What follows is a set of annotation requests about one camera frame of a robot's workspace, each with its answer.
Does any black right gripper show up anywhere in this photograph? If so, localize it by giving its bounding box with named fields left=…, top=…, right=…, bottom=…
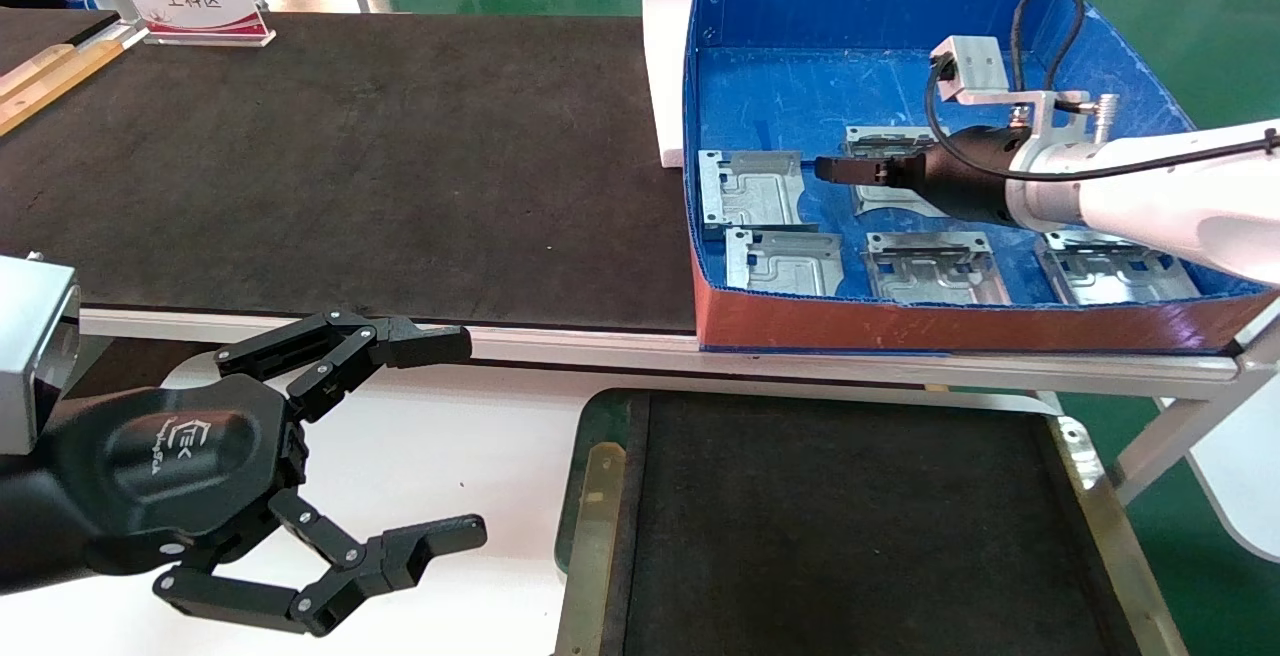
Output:
left=814, top=126, right=1031, bottom=229

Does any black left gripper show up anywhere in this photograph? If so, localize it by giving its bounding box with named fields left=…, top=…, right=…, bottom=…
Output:
left=45, top=311, right=488, bottom=637

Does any silver stamped metal bracket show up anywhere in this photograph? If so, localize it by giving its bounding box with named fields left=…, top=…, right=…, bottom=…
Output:
left=698, top=149, right=819, bottom=234
left=725, top=227, right=846, bottom=297
left=1035, top=231, right=1201, bottom=305
left=845, top=126, right=951, bottom=219
left=865, top=232, right=1011, bottom=305

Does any black container tray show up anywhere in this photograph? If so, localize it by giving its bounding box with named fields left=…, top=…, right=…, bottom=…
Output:
left=553, top=388, right=1191, bottom=656

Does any blue corrugated plastic box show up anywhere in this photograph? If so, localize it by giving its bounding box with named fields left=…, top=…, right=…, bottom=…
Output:
left=683, top=0, right=1280, bottom=355

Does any white foam block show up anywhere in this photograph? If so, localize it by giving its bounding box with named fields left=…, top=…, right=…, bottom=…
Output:
left=641, top=0, right=716, bottom=169

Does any large black table mat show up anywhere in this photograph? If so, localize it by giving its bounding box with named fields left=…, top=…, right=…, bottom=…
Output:
left=0, top=11, right=701, bottom=335

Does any wooden strip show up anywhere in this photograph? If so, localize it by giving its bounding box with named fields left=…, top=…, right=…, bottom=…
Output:
left=0, top=36, right=126, bottom=137

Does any white red acrylic sign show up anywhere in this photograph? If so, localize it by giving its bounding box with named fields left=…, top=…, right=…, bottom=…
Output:
left=115, top=0, right=276, bottom=47

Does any white curved plate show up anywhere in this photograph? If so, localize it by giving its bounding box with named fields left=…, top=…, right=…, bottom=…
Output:
left=1188, top=401, right=1280, bottom=564

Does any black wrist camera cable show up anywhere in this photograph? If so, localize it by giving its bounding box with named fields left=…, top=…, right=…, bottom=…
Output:
left=924, top=0, right=1280, bottom=183

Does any white aluminium table frame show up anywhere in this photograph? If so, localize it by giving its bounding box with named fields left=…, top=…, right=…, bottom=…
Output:
left=80, top=308, right=1280, bottom=507

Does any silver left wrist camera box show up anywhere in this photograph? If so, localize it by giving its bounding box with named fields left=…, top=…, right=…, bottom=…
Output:
left=0, top=256, right=81, bottom=457

